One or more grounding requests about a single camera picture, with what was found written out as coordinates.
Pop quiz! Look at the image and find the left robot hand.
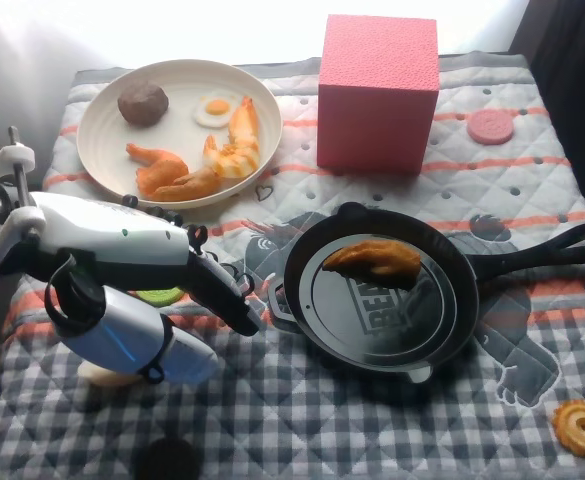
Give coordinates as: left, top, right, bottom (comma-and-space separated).
26, 192, 262, 386

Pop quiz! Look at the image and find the black frying pan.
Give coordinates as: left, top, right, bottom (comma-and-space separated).
266, 201, 585, 385

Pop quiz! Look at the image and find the red cube box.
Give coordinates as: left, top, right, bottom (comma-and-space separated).
316, 13, 441, 176

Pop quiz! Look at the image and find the green sandwich cookie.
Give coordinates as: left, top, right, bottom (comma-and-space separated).
131, 287, 183, 306

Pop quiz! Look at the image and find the toy fried chicken drumstick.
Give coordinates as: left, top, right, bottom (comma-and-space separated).
125, 142, 189, 194

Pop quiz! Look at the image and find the toy fried chicken piece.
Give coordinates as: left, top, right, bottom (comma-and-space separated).
149, 167, 222, 203

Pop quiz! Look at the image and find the cream round plate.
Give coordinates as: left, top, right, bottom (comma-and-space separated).
76, 58, 284, 210

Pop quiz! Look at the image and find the brown toy meat patty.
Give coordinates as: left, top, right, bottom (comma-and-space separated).
117, 82, 169, 125

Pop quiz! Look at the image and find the white toy dumpling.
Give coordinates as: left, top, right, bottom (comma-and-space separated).
77, 360, 141, 387

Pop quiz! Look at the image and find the toy shrimp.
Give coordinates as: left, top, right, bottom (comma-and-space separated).
227, 95, 261, 151
201, 133, 262, 180

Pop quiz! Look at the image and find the toy fried egg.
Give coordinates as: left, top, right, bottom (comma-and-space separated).
193, 92, 238, 130

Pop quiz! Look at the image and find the dark brown sandwich cookie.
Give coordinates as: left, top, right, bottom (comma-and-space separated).
136, 438, 201, 480

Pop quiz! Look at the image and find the grey quilt with bear print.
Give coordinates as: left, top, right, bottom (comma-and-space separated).
0, 52, 585, 480

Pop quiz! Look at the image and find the toy fried pastry piece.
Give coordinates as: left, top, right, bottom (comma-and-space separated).
321, 238, 423, 290

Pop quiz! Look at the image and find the pink sandwich cookie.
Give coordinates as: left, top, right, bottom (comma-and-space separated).
466, 109, 514, 146

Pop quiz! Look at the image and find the black curtain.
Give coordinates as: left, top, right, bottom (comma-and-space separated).
509, 0, 585, 236

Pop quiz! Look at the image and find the swirl butter cookie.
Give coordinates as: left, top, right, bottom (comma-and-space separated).
551, 399, 585, 459

